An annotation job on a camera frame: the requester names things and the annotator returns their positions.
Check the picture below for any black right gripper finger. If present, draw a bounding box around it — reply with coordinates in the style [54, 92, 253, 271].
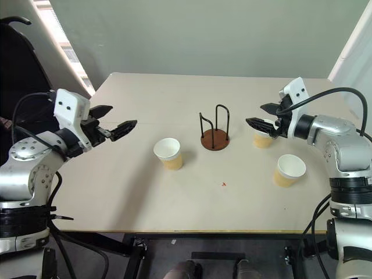
[245, 117, 276, 135]
[260, 102, 281, 115]

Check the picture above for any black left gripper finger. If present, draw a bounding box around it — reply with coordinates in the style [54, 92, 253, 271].
[109, 119, 138, 142]
[89, 105, 114, 120]

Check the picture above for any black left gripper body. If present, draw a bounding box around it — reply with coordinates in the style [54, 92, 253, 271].
[80, 117, 113, 148]

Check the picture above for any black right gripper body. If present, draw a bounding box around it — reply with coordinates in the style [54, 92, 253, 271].
[270, 95, 293, 139]

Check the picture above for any yellow paper cup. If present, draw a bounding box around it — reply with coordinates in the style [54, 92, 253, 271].
[273, 154, 307, 188]
[153, 138, 184, 171]
[252, 119, 276, 149]

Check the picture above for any black chair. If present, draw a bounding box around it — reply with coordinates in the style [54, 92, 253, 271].
[0, 16, 58, 137]

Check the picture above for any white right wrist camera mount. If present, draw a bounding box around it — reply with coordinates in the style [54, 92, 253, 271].
[278, 77, 309, 138]

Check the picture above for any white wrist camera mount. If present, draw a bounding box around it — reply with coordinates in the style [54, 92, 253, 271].
[278, 77, 309, 138]
[53, 88, 92, 151]

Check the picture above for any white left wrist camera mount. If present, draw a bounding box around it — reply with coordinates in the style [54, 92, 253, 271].
[53, 88, 92, 151]

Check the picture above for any black wire cup holder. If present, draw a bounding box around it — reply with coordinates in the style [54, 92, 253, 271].
[199, 104, 231, 151]

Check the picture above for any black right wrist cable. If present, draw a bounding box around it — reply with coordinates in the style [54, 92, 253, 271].
[277, 87, 368, 137]

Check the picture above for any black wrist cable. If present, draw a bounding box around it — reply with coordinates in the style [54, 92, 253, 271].
[277, 87, 368, 137]
[11, 91, 69, 160]

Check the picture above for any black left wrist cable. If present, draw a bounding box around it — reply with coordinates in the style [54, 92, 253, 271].
[11, 91, 69, 160]

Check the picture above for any black cable tie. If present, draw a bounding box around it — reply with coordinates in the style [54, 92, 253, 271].
[46, 213, 74, 222]

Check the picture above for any black right body cable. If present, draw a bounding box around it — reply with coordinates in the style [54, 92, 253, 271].
[301, 196, 334, 279]

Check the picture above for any black body cable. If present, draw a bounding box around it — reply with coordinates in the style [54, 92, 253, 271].
[45, 170, 110, 279]
[301, 196, 334, 279]

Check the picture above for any white wall panel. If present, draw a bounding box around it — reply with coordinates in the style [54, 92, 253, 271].
[326, 0, 372, 85]

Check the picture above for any black left body cable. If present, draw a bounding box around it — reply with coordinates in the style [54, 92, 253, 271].
[45, 170, 110, 279]

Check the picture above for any black table frame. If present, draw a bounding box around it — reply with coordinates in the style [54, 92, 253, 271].
[56, 231, 331, 279]

